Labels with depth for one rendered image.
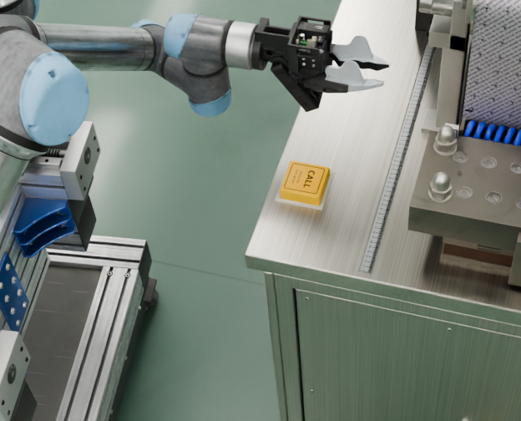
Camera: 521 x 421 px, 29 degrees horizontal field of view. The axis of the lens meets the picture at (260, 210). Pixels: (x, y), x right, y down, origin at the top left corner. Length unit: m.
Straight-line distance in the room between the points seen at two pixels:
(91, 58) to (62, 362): 0.95
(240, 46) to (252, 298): 1.17
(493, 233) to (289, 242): 0.33
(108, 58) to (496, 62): 0.62
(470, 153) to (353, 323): 0.36
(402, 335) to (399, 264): 0.15
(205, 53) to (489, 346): 0.66
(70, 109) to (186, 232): 1.43
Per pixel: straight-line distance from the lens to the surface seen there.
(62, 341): 2.47
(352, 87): 1.63
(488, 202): 1.58
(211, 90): 1.75
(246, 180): 2.95
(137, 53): 1.77
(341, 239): 1.69
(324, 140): 1.82
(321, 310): 1.75
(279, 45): 1.65
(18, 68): 1.45
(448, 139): 1.61
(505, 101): 1.65
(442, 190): 1.56
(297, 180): 1.73
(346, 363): 1.89
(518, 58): 1.58
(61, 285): 2.56
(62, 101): 1.45
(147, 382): 2.61
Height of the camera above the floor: 2.25
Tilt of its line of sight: 52 degrees down
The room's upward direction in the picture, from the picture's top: 6 degrees counter-clockwise
